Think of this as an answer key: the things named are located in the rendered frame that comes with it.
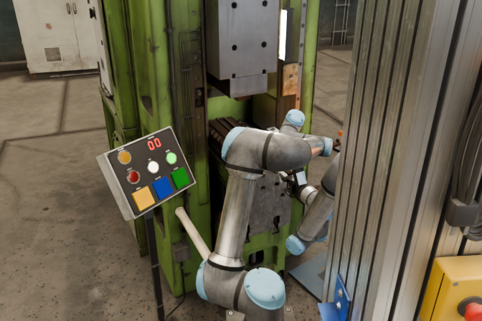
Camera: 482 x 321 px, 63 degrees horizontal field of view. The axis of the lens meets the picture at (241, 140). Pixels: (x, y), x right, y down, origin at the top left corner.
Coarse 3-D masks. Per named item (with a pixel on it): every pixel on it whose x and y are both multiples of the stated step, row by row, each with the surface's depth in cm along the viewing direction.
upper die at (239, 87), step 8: (208, 72) 204; (208, 80) 206; (216, 80) 197; (224, 80) 188; (232, 80) 182; (240, 80) 184; (248, 80) 186; (256, 80) 188; (264, 80) 190; (216, 88) 199; (224, 88) 190; (232, 88) 184; (240, 88) 186; (248, 88) 188; (256, 88) 190; (264, 88) 192; (232, 96) 186; (240, 96) 188
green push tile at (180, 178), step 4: (180, 168) 172; (176, 172) 170; (180, 172) 171; (184, 172) 173; (172, 176) 168; (176, 176) 170; (180, 176) 171; (184, 176) 172; (176, 180) 169; (180, 180) 170; (184, 180) 172; (188, 180) 173; (176, 184) 169; (180, 184) 170; (184, 184) 172; (176, 188) 169
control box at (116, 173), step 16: (128, 144) 158; (144, 144) 163; (176, 144) 174; (112, 160) 152; (144, 160) 161; (160, 160) 167; (176, 160) 172; (112, 176) 153; (144, 176) 160; (160, 176) 165; (192, 176) 176; (112, 192) 157; (128, 192) 154; (176, 192) 169; (128, 208) 153
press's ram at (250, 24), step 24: (216, 0) 166; (240, 0) 169; (264, 0) 175; (216, 24) 171; (240, 24) 173; (264, 24) 178; (216, 48) 176; (240, 48) 178; (264, 48) 183; (216, 72) 181; (240, 72) 183; (264, 72) 190
